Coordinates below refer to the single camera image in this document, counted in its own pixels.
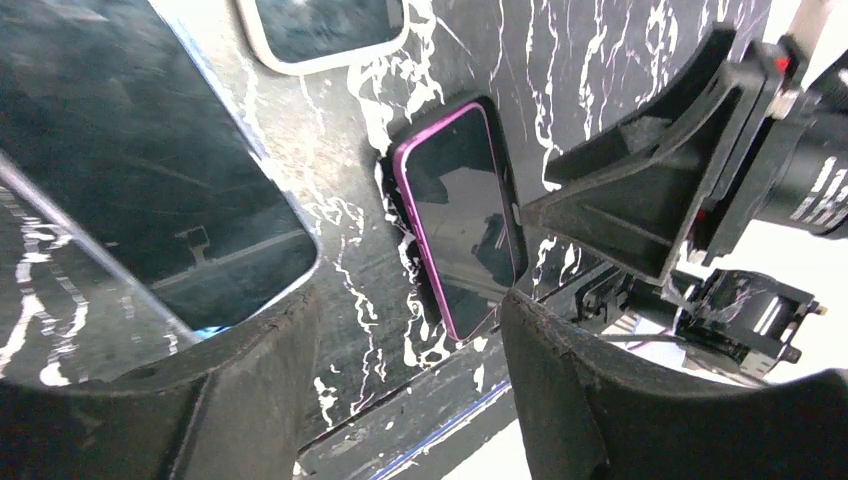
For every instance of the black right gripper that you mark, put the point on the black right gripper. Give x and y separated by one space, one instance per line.
723 144

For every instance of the blue smartphone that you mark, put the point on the blue smartphone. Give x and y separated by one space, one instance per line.
109 108

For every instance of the dark smartphone with light rim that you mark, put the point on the dark smartphone with light rim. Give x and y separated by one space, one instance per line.
303 30

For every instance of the black phone case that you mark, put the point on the black phone case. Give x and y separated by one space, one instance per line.
513 199

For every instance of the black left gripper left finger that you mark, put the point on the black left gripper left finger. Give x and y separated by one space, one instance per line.
230 407

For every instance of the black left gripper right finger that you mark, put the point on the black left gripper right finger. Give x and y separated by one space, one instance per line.
590 410

